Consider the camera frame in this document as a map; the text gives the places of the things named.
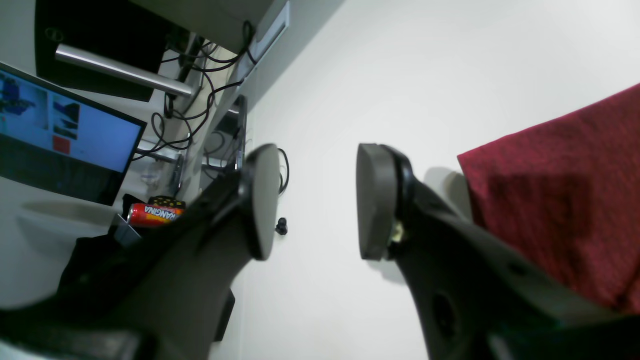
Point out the black monitor back panel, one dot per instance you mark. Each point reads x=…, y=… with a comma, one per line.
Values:
x=116, y=29

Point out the dark red long-sleeve shirt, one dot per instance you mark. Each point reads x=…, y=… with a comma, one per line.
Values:
x=566, y=194

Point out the computer monitor blue screen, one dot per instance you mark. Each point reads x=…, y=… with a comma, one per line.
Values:
x=58, y=141

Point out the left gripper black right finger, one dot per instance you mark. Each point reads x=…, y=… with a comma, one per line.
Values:
x=476, y=298

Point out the red Orangina soda can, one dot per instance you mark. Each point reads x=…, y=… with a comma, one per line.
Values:
x=144, y=215

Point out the silver metal bar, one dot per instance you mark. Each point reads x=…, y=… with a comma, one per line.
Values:
x=88, y=60

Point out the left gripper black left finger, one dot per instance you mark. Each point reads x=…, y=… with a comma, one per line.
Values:
x=162, y=297

